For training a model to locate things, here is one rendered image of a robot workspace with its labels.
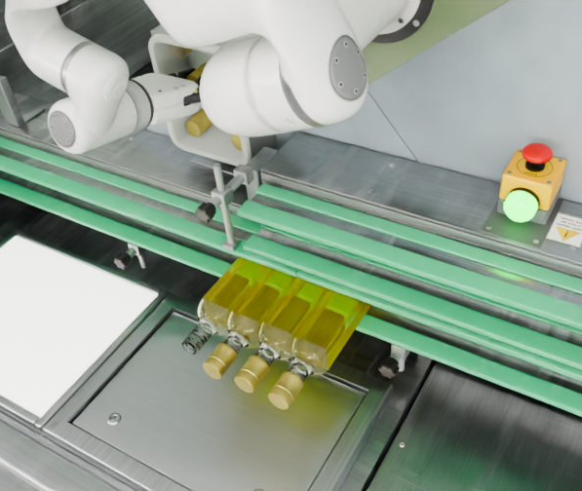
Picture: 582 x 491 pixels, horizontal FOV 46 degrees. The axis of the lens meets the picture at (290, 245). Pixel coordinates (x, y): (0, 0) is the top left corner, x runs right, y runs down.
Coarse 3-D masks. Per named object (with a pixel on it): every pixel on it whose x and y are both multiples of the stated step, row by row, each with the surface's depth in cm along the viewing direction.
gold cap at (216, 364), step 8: (224, 344) 104; (216, 352) 104; (224, 352) 104; (232, 352) 104; (208, 360) 103; (216, 360) 102; (224, 360) 103; (232, 360) 104; (208, 368) 103; (216, 368) 102; (224, 368) 103; (216, 376) 103
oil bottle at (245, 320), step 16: (272, 272) 114; (256, 288) 111; (272, 288) 111; (288, 288) 111; (240, 304) 109; (256, 304) 108; (272, 304) 108; (240, 320) 107; (256, 320) 106; (240, 336) 106; (256, 336) 107
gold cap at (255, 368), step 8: (248, 360) 102; (256, 360) 101; (264, 360) 102; (248, 368) 100; (256, 368) 101; (264, 368) 101; (240, 376) 100; (248, 376) 99; (256, 376) 100; (240, 384) 101; (248, 384) 99; (256, 384) 100; (248, 392) 101
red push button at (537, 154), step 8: (528, 144) 95; (536, 144) 95; (544, 144) 95; (528, 152) 94; (536, 152) 93; (544, 152) 93; (552, 152) 94; (528, 160) 93; (536, 160) 93; (544, 160) 93
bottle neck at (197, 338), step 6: (198, 324) 108; (204, 324) 108; (210, 324) 108; (192, 330) 108; (198, 330) 107; (204, 330) 108; (210, 330) 108; (186, 336) 108; (192, 336) 107; (198, 336) 107; (204, 336) 107; (210, 336) 109; (186, 342) 106; (192, 342) 106; (198, 342) 106; (204, 342) 107; (186, 348) 108; (192, 348) 108; (198, 348) 106; (192, 354) 107
